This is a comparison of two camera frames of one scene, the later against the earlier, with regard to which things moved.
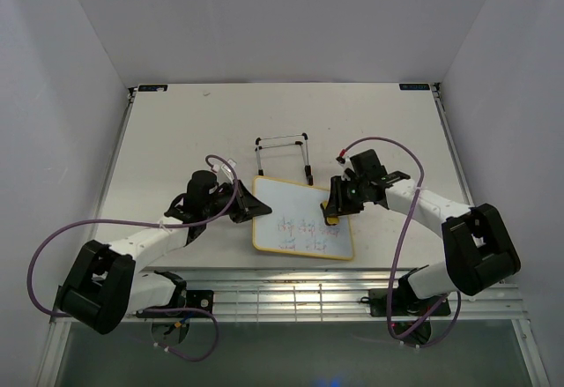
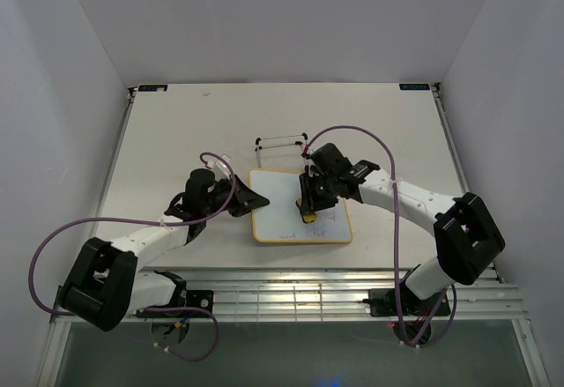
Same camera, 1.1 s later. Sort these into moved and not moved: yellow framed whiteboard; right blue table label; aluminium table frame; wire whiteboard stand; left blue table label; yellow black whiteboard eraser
Moved: yellow black whiteboard eraser; yellow framed whiteboard
Not moved: right blue table label; aluminium table frame; wire whiteboard stand; left blue table label
